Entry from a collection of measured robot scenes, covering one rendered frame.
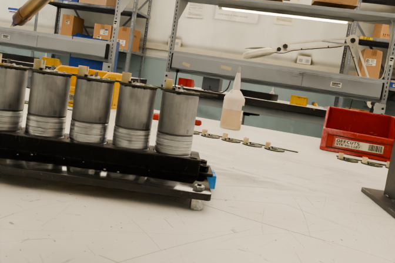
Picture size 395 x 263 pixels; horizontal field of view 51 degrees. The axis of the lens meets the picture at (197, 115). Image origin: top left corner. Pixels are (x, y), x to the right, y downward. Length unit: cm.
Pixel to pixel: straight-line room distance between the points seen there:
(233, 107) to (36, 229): 49
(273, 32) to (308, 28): 39
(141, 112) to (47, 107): 6
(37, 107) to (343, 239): 19
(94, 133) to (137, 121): 3
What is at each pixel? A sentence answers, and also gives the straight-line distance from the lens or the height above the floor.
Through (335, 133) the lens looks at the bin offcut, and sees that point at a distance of 59.
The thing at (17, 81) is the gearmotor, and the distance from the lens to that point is 28.
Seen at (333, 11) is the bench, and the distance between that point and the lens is 266.
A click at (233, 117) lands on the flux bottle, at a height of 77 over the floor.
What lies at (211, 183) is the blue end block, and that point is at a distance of 27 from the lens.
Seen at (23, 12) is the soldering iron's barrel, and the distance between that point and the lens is 26.
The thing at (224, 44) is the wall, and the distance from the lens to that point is 479.
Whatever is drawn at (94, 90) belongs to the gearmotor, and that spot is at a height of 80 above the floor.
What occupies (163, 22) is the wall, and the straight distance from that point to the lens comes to 500.
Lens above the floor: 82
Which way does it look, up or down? 5 degrees down
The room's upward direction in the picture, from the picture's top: 9 degrees clockwise
